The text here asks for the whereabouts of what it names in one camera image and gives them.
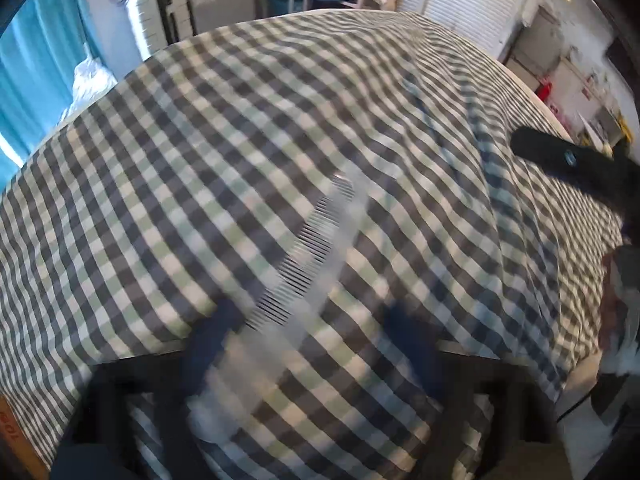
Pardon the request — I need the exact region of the white suitcase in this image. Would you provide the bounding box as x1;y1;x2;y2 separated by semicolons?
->
125;0;196;61

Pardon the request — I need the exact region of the clear plastic bag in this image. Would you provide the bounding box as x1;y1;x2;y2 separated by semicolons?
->
72;55;118;106

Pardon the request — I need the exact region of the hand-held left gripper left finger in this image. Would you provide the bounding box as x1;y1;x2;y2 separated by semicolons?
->
62;300;246;480

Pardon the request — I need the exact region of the person's right forearm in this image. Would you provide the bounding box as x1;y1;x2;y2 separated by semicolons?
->
590;310;640;423

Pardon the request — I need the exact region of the checkered bed sheet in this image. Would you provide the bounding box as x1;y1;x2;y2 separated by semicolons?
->
0;10;626;480

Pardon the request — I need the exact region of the cluttered white shelf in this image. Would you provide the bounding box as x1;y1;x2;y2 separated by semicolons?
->
505;5;640;156

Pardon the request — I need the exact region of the white louvered wardrobe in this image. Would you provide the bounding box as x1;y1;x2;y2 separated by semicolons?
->
395;0;546;63

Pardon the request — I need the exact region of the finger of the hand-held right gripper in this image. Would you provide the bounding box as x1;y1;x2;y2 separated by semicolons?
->
510;126;640;223

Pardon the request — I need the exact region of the blue curtain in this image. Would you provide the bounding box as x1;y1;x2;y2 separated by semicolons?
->
0;0;106;171

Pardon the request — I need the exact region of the clear plastic comb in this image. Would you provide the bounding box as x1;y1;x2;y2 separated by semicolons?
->
187;174;372;443

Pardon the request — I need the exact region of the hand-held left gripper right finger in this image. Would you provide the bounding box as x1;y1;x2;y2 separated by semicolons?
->
381;302;563;480

